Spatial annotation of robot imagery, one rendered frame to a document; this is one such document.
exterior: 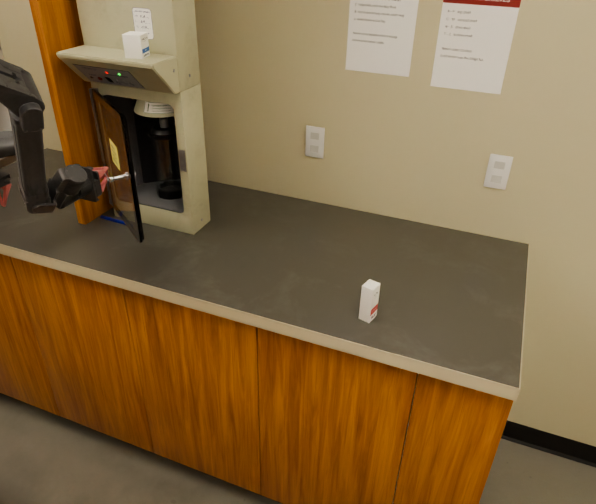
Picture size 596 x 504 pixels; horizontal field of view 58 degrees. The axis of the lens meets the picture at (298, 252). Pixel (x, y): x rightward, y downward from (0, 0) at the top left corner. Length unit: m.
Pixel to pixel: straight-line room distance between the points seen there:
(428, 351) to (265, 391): 0.54
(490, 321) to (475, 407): 0.23
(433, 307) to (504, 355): 0.23
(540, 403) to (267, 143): 1.47
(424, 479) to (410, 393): 0.32
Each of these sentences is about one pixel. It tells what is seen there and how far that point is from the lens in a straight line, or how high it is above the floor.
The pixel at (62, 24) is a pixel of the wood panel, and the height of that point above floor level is 1.56.
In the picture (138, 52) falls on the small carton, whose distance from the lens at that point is 1.57.
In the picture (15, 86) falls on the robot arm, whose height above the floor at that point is 1.56.
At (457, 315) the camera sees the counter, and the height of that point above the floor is 0.94.
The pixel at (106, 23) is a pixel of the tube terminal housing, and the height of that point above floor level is 1.58.
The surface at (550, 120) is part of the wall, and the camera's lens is 1.80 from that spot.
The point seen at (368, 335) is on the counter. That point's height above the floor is 0.94.
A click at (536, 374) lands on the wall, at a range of 2.29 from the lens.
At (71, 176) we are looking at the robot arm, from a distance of 1.47.
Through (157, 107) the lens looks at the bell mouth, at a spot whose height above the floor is 1.34.
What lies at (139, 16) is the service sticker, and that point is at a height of 1.60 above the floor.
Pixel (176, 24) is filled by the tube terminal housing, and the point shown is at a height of 1.59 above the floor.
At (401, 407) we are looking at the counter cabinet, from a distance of 1.51.
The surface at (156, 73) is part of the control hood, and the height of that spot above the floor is 1.48.
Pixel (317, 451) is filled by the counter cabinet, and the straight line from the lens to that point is 1.76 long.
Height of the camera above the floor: 1.84
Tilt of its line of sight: 32 degrees down
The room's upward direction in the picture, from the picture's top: 1 degrees clockwise
